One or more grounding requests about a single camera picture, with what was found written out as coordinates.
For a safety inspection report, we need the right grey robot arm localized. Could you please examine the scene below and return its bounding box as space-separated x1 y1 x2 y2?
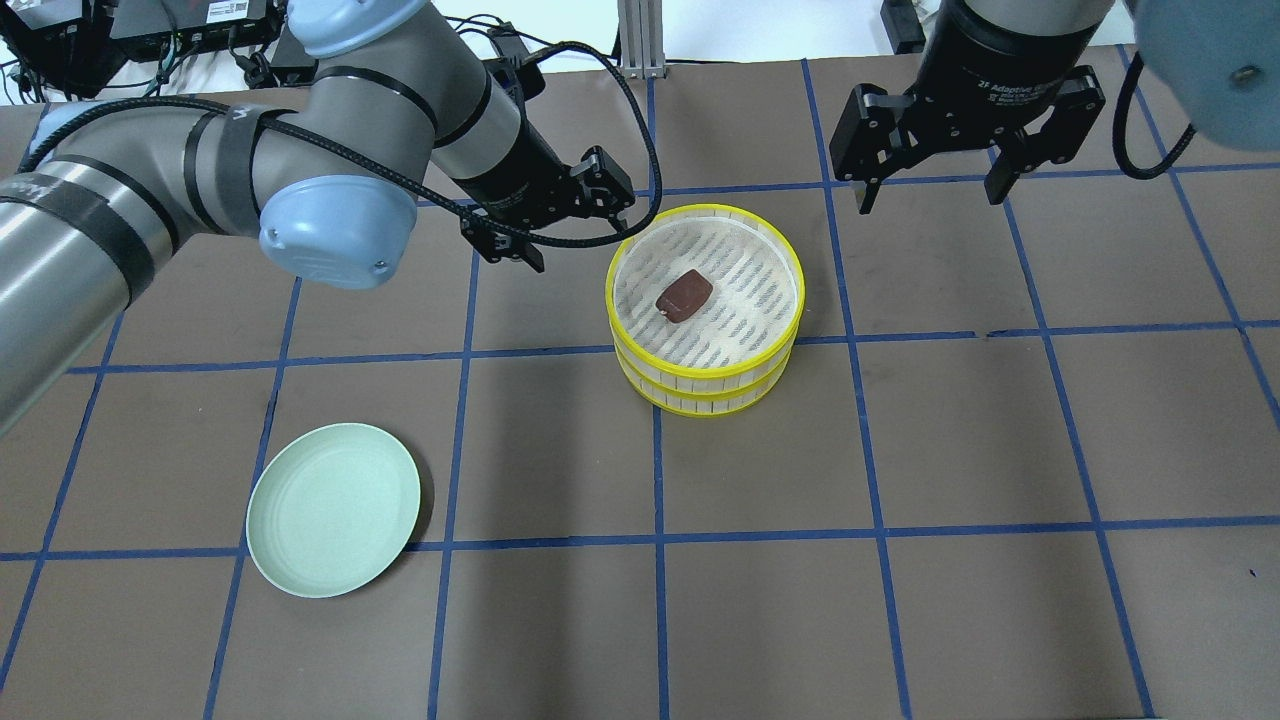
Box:
829 1 1279 214

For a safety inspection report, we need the yellow steamer layer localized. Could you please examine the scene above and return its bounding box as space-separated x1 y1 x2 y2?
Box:
614 347 792 418
605 202 806 380

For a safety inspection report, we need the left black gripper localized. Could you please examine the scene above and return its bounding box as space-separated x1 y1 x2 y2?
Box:
454 129 636 273

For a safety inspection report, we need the aluminium frame post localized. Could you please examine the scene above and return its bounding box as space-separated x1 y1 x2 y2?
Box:
616 0 668 79

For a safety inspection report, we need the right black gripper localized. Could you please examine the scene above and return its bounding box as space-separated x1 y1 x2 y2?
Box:
829 29 1106 215

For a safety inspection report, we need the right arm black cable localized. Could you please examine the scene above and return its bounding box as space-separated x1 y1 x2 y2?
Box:
1112 50 1198 181

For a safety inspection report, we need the dark red bun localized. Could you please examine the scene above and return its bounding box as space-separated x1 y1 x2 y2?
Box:
654 269 714 324

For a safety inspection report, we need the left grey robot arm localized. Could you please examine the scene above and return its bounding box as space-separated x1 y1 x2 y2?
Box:
1 1 646 430

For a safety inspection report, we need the black power brick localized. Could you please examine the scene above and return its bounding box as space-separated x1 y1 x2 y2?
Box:
268 26 317 87

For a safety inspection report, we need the light green plate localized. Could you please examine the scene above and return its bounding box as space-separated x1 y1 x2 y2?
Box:
244 423 422 600

